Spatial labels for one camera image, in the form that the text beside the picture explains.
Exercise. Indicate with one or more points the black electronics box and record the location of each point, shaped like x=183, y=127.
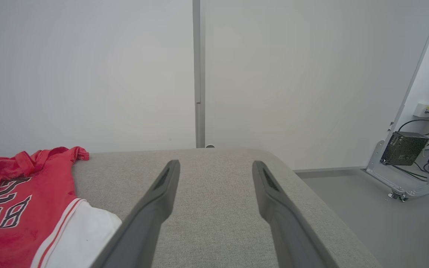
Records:
x=404, y=149

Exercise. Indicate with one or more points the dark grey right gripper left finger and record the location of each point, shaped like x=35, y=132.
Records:
x=140, y=227

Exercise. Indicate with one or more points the silver metal frame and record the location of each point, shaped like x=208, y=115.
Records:
x=376, y=163

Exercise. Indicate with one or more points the red and white basketball jersey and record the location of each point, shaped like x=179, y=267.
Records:
x=21, y=223

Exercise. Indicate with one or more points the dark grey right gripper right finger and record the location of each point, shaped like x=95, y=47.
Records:
x=292, y=230

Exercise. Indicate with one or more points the grey partition joint strip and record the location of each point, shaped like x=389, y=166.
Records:
x=199, y=74

